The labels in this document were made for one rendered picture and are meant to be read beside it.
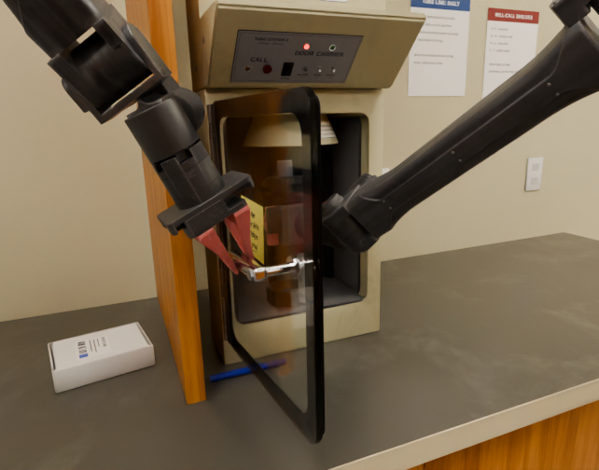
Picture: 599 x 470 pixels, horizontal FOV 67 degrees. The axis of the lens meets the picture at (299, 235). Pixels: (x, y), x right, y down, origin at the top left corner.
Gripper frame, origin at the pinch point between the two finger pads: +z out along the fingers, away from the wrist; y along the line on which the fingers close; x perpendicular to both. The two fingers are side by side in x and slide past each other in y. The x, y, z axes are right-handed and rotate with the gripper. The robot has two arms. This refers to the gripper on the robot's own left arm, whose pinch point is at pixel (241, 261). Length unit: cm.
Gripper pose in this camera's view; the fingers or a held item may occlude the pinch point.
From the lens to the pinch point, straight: 53.2
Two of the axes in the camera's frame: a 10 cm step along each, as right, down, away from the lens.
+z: 4.1, 8.2, 4.0
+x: 4.6, 2.0, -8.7
